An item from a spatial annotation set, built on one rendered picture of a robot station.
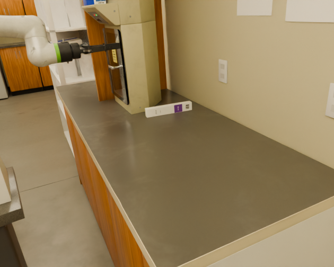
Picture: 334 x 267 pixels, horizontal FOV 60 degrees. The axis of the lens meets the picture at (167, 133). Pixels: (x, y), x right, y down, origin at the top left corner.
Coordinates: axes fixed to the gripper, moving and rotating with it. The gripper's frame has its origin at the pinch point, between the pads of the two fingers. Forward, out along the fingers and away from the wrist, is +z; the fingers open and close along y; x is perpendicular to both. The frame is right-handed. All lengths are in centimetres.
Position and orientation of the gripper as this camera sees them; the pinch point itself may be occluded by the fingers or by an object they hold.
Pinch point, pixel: (111, 46)
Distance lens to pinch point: 158.6
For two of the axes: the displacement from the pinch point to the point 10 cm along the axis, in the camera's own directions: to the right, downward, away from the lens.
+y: -4.3, -3.4, 8.3
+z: 9.0, -2.3, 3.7
